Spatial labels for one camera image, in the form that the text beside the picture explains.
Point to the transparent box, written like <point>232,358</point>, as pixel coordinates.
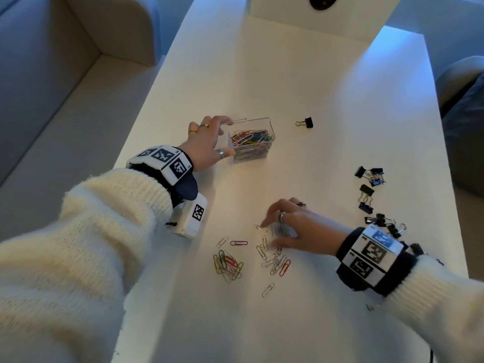
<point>264,122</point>

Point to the person's left forearm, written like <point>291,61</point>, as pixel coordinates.
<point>75,268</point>

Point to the long beige sofa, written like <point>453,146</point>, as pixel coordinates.
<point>45,90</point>

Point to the pile of coloured paper clips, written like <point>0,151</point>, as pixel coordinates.
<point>227,262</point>
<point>251,143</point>

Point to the silver-rimmed round socket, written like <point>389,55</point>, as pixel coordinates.
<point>323,1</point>

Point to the white socket panel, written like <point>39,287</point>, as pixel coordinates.
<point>280,11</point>

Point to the right marker wristband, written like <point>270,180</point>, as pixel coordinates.
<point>374,257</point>

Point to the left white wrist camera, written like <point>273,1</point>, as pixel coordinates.
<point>193,219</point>

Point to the person's right hand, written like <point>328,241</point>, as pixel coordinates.
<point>317,234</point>

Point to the person's left hand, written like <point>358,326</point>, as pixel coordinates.
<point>202,145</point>

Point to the left marker wristband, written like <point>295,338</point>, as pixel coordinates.
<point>166,162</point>

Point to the group of black binder clips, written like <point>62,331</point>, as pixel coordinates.
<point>366,189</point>

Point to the single black binder clip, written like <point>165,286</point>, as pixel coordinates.
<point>309,122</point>

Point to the marker wristband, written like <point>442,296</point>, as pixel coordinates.
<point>374,257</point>
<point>166,162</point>

